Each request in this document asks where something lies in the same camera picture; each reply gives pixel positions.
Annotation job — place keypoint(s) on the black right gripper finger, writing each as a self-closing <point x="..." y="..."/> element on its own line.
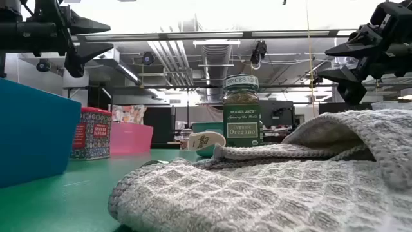
<point x="351" y="87"/>
<point x="357" y="46"/>

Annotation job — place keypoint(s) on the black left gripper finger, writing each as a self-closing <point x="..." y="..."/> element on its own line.
<point x="83" y="27"/>
<point x="75" y="61"/>

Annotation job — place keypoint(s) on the oregano jar green label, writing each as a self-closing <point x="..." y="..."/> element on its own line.
<point x="243" y="122"/>

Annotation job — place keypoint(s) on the small glass spice jar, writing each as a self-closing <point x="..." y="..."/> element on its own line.
<point x="185" y="137"/>

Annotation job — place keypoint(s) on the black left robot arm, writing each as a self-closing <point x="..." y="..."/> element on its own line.
<point x="2" y="66"/>

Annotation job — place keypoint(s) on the round black ceiling fixture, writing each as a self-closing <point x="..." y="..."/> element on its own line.
<point x="43" y="65"/>
<point x="148" y="58"/>

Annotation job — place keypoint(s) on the floral patterned bag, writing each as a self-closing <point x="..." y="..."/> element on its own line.
<point x="128" y="113"/>

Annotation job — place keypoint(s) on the black monitor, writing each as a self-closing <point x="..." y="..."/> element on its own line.
<point x="277" y="112"/>

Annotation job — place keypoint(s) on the blue plastic bin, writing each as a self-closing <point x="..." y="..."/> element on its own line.
<point x="32" y="129"/>

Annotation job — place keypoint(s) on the pink plastic bin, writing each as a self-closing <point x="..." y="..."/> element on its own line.
<point x="130" y="138"/>

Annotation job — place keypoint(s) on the black hanging device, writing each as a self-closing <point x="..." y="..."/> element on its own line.
<point x="259" y="51"/>

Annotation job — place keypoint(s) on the grey white knitted cloth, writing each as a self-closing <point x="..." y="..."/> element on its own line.
<point x="257" y="193"/>

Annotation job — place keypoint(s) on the grey overhead frame bar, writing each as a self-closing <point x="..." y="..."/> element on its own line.
<point x="206" y="34"/>

